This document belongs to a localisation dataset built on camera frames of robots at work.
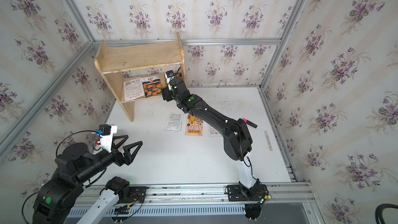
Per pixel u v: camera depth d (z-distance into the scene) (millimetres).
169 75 701
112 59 738
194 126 980
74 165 406
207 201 729
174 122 999
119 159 503
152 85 908
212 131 954
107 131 499
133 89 898
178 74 690
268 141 905
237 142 496
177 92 627
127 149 504
